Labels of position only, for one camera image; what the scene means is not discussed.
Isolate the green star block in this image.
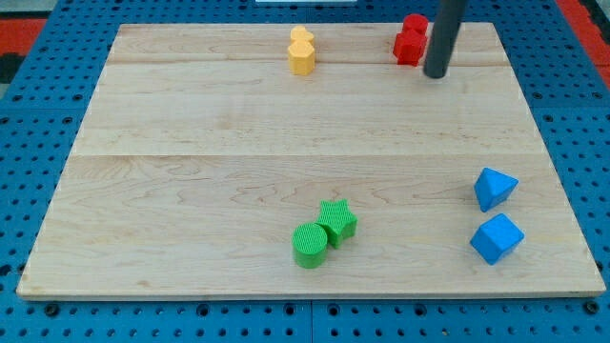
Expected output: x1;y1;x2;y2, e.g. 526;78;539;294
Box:
315;199;357;249

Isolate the green cylinder block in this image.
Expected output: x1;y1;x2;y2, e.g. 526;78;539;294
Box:
292;223;328;269

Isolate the wooden board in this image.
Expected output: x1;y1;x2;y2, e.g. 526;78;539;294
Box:
16;23;605;301

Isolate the yellow hexagon block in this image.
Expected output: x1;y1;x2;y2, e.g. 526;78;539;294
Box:
287;40;315;75

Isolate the yellow heart block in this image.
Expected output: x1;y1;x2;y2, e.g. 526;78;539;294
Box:
290;25;315;45

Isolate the red star block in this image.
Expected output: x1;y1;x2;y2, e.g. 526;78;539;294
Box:
393;30;427;67

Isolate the red cylinder block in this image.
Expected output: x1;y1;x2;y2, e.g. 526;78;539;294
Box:
402;13;429;35

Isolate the blue triangle block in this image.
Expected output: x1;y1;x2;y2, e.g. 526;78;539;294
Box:
474;168;519;212

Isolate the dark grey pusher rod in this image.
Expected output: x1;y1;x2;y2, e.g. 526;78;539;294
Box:
423;0;467;79

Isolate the blue cube block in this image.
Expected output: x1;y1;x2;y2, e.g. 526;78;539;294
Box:
470;213;525;265

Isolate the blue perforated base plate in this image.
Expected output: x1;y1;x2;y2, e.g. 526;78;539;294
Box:
1;0;609;342

